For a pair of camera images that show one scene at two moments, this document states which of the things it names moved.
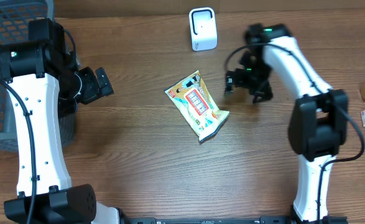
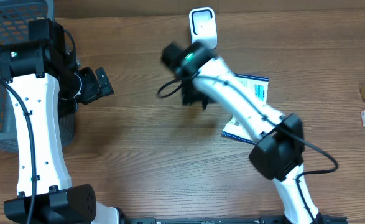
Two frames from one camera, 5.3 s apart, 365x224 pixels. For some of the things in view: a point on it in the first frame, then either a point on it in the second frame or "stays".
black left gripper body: (91, 89) stays
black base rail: (263, 220) stays
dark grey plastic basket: (7, 22) stays
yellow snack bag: (194, 101) to (235, 129)
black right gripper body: (252, 74) to (189, 92)
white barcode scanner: (203, 28) stays
